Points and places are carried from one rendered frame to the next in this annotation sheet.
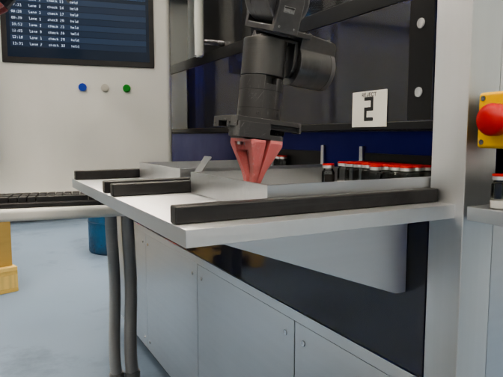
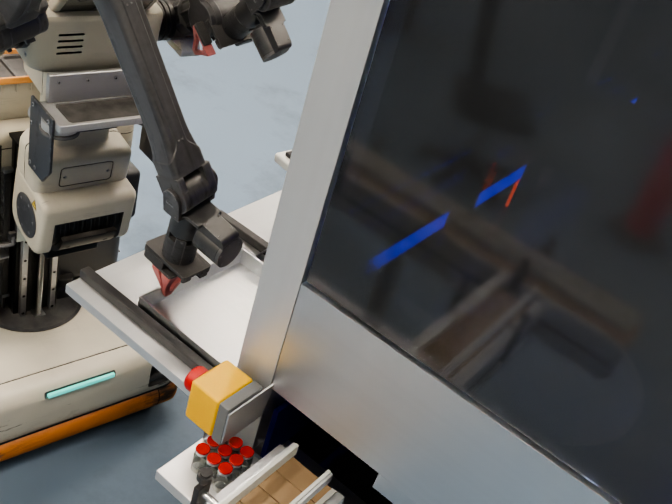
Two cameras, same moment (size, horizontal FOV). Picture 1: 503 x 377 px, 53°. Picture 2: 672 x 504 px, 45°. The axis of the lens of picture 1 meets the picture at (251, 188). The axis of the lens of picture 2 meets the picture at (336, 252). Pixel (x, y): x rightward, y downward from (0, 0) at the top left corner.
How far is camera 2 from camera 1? 1.41 m
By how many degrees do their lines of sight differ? 59
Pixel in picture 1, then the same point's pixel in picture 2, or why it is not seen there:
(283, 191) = (147, 307)
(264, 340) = not seen: hidden behind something
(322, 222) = (131, 341)
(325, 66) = (210, 253)
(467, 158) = not seen: hidden behind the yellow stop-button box
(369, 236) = not seen: hidden behind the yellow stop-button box
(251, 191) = (155, 293)
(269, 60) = (172, 224)
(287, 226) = (111, 325)
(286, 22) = (169, 209)
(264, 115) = (164, 255)
